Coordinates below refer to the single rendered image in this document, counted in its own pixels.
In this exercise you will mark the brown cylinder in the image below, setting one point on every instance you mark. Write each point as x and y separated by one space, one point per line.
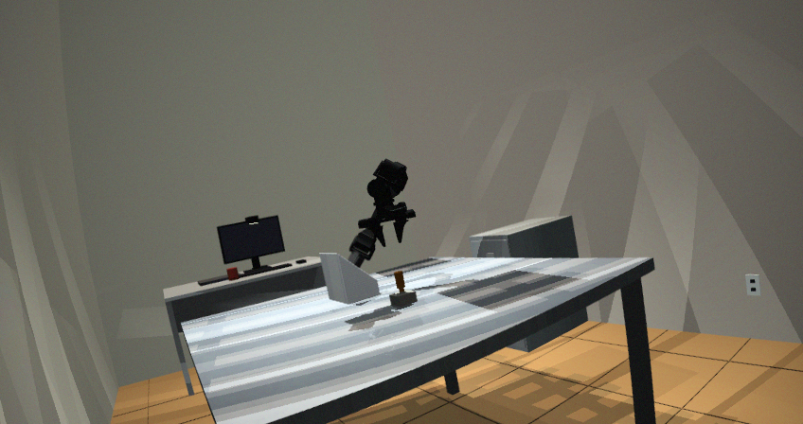
399 279

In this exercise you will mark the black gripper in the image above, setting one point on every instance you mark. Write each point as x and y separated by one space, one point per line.
377 229

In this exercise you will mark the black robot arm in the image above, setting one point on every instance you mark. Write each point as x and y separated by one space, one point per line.
391 180

